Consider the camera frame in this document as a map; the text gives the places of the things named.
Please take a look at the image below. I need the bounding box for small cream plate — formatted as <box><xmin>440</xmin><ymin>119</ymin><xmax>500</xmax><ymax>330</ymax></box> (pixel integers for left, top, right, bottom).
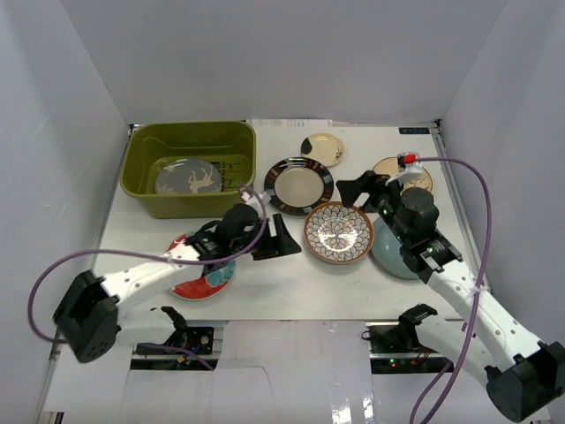
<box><xmin>300</xmin><ymin>132</ymin><xmax>345</xmax><ymax>167</ymax></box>

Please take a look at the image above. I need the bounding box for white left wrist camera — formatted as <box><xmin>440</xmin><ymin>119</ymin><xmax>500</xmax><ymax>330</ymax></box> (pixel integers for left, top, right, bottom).
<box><xmin>238</xmin><ymin>185</ymin><xmax>271</xmax><ymax>215</ymax></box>

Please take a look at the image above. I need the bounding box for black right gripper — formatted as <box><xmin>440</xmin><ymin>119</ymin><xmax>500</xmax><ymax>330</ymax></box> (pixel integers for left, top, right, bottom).
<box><xmin>335</xmin><ymin>170</ymin><xmax>411</xmax><ymax>245</ymax></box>

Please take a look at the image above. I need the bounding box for dark striped rim plate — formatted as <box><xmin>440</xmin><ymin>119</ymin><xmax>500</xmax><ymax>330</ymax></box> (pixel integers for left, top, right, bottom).
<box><xmin>264</xmin><ymin>156</ymin><xmax>335</xmax><ymax>216</ymax></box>

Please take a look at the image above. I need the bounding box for grey reindeer plate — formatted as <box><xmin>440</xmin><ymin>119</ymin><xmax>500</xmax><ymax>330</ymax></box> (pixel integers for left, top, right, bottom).
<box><xmin>154</xmin><ymin>158</ymin><xmax>222</xmax><ymax>194</ymax></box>

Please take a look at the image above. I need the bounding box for red and teal plate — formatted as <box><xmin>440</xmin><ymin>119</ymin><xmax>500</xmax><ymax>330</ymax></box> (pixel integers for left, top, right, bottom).
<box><xmin>169</xmin><ymin>261</ymin><xmax>236</xmax><ymax>301</ymax></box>

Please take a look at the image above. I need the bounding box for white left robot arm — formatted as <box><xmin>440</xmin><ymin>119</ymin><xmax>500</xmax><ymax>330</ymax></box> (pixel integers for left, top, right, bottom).
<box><xmin>53</xmin><ymin>204</ymin><xmax>301</xmax><ymax>363</ymax></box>

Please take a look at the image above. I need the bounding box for flower pattern bowl orange rim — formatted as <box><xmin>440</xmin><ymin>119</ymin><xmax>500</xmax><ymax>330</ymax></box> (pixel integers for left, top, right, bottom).
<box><xmin>303</xmin><ymin>201</ymin><xmax>375</xmax><ymax>264</ymax></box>

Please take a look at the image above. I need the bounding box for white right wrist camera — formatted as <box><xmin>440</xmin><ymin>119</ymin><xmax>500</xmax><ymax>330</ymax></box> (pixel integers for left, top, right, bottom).
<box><xmin>385</xmin><ymin>152</ymin><xmax>425</xmax><ymax>186</ymax></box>

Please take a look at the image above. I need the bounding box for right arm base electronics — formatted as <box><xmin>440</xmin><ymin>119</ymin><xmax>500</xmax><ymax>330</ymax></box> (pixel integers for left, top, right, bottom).
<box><xmin>360</xmin><ymin>322</ymin><xmax>454</xmax><ymax>375</ymax></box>

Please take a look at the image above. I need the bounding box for light blue plate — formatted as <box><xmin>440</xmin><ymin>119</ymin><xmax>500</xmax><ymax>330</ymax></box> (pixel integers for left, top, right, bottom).
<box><xmin>370</xmin><ymin>218</ymin><xmax>419</xmax><ymax>281</ymax></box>

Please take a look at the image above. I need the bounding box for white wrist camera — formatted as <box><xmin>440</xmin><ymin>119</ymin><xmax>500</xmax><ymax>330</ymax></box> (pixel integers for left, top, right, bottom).
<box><xmin>385</xmin><ymin>152</ymin><xmax>425</xmax><ymax>186</ymax></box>
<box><xmin>238</xmin><ymin>185</ymin><xmax>271</xmax><ymax>215</ymax></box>

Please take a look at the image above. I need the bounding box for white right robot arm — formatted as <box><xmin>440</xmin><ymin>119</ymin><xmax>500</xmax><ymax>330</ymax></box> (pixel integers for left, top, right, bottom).
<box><xmin>336</xmin><ymin>170</ymin><xmax>564</xmax><ymax>422</ymax></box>

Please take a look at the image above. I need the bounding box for green plastic bin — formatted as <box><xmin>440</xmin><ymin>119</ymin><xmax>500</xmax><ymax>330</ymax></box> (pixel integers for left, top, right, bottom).
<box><xmin>120</xmin><ymin>121</ymin><xmax>256</xmax><ymax>219</ymax></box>

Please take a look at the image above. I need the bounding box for tan bird pattern plate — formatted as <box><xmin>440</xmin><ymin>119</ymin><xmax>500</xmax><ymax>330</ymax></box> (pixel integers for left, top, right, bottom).
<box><xmin>373</xmin><ymin>156</ymin><xmax>433</xmax><ymax>193</ymax></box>

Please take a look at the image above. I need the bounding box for blue table label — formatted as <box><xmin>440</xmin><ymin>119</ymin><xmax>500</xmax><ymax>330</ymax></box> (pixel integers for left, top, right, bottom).
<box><xmin>398</xmin><ymin>127</ymin><xmax>430</xmax><ymax>135</ymax></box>

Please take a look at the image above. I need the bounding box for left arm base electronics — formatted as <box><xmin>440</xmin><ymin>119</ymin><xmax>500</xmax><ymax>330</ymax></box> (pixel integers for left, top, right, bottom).
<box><xmin>130</xmin><ymin>326</ymin><xmax>223</xmax><ymax>371</ymax></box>

